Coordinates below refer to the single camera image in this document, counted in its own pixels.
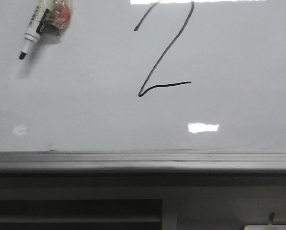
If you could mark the white whiteboard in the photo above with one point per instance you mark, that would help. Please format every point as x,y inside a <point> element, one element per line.
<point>132,87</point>

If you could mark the white red object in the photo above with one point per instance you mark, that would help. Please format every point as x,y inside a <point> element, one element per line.
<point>265,227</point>

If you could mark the white black whiteboard marker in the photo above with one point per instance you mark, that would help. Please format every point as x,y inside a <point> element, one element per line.
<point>49,15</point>

